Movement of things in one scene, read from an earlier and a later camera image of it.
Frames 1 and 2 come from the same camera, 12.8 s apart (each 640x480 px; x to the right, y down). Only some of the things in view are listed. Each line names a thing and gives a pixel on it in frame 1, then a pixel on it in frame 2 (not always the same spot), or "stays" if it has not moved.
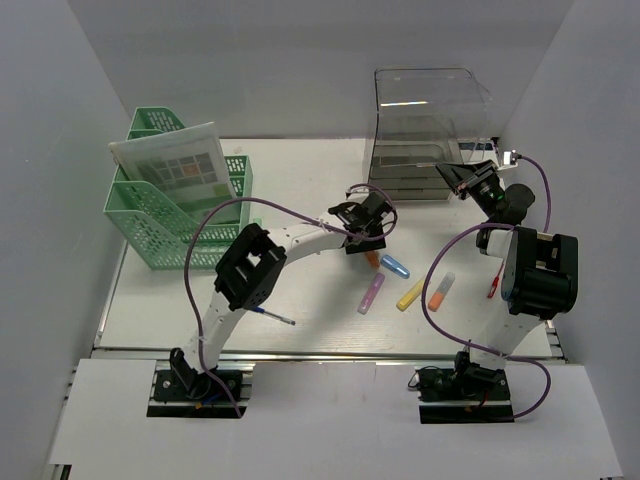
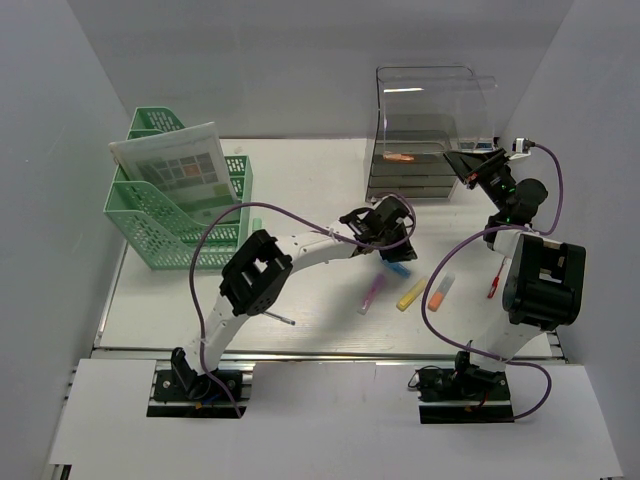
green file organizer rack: [164, 235] stays
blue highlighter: [393, 265] stays
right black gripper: [465, 178] to [468, 164]
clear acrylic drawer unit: [423, 118] stays
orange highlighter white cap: [442, 291] stays
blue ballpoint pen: [262, 310] stays
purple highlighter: [370, 293] stays
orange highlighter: [373, 256] to [392, 156]
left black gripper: [376, 242] to [401, 254]
